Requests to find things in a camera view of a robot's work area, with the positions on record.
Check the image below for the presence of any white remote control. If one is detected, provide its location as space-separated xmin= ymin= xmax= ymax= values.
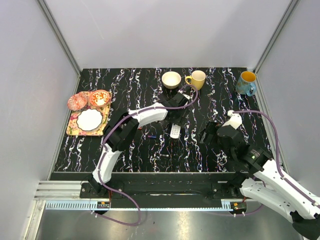
xmin=170 ymin=123 xmax=181 ymax=139

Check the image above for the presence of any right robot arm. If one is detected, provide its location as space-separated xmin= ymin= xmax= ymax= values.
xmin=200 ymin=122 xmax=320 ymax=240

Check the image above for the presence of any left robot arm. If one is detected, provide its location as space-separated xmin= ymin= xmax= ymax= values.
xmin=88 ymin=90 xmax=192 ymax=198

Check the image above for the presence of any cream ceramic bowl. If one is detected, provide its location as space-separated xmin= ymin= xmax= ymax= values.
xmin=161 ymin=71 xmax=181 ymax=90

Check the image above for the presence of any yellow mug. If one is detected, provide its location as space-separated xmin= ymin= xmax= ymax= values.
xmin=185 ymin=70 xmax=206 ymax=91

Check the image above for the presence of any blue butterfly mug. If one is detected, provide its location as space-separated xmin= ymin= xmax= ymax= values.
xmin=235 ymin=71 xmax=257 ymax=97

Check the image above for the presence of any orange floral small bowl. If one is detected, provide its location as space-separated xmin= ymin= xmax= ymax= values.
xmin=88 ymin=89 xmax=111 ymax=107

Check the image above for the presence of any floral rectangular tray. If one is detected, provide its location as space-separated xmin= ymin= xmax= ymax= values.
xmin=66 ymin=91 xmax=112 ymax=136

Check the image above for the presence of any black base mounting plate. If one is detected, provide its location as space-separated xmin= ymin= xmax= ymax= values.
xmin=79 ymin=172 xmax=244 ymax=209

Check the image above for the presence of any white scalloped plate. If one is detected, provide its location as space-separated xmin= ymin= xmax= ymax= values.
xmin=76 ymin=109 xmax=103 ymax=131

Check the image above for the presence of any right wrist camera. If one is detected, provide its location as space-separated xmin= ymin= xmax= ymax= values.
xmin=222 ymin=110 xmax=242 ymax=130

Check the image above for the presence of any aluminium rail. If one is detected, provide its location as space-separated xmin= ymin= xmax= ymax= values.
xmin=33 ymin=180 xmax=88 ymax=201

